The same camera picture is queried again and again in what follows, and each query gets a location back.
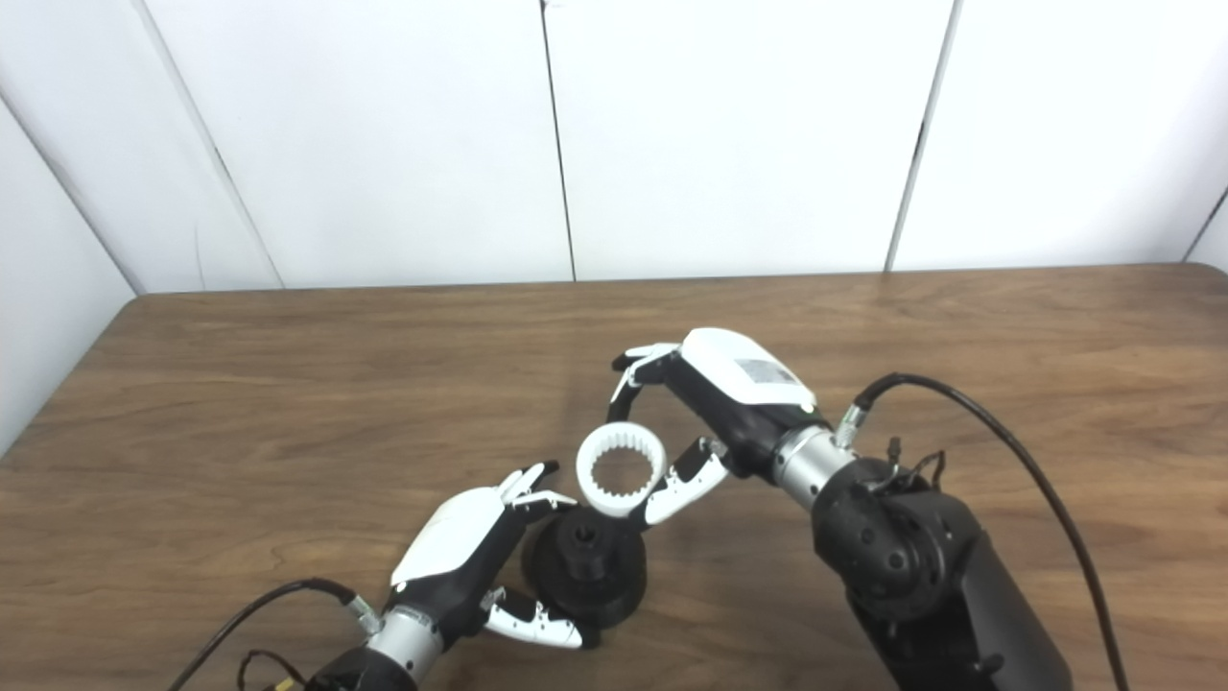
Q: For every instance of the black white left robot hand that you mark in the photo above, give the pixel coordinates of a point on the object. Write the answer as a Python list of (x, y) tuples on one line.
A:
[(456, 547)]

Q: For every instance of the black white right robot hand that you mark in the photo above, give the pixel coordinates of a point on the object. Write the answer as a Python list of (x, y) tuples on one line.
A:
[(748, 393)]

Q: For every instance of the round black part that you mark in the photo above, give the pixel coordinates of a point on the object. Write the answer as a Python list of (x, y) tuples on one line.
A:
[(604, 576)]

